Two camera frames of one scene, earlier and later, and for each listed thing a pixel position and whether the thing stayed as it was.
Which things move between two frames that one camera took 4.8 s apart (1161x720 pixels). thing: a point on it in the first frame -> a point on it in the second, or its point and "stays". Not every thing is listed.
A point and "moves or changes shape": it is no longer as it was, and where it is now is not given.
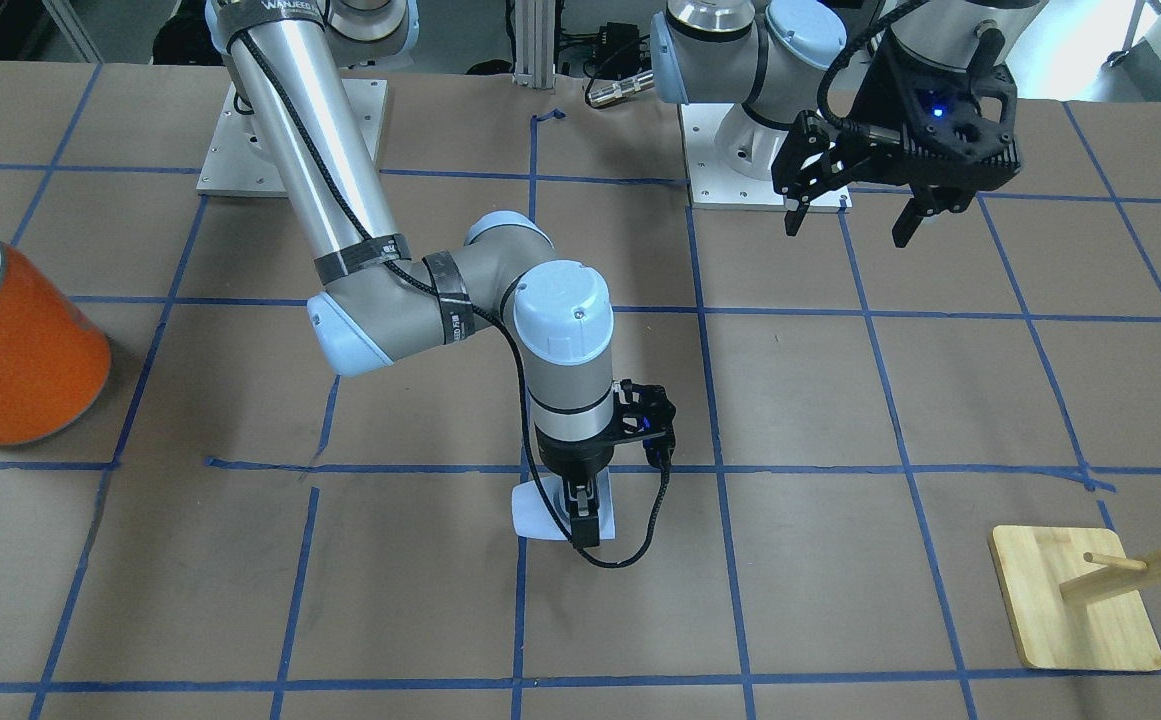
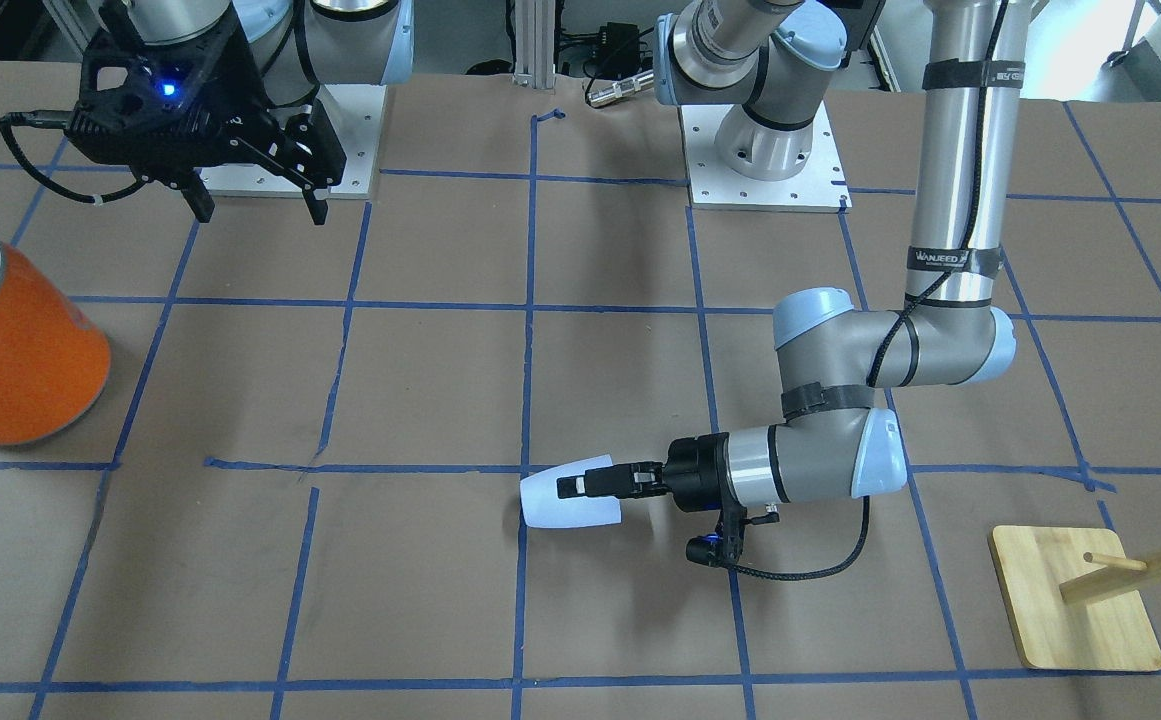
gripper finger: x=583 y=507 -> x=315 y=159
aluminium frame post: x=535 y=27 stays
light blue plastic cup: x=533 y=518 moves or changes shape
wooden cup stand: x=1075 y=598 stays
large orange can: x=23 y=361 stays
